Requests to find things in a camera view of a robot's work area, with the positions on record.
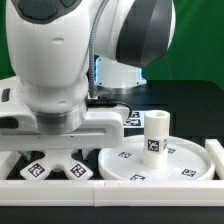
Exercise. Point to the white round table top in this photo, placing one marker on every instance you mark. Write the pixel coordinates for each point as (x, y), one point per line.
(181, 160)

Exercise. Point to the white sheet with markers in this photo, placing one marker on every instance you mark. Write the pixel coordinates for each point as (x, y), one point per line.
(136, 120)

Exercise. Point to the white U-shaped fence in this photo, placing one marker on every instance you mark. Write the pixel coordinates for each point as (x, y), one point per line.
(119, 193)

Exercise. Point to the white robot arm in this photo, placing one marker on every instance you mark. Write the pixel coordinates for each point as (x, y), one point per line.
(48, 103)

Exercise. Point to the white cross-shaped table base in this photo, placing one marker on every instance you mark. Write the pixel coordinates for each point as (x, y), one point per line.
(57, 160)

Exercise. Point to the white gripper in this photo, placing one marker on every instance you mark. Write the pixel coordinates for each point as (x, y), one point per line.
(24, 130)

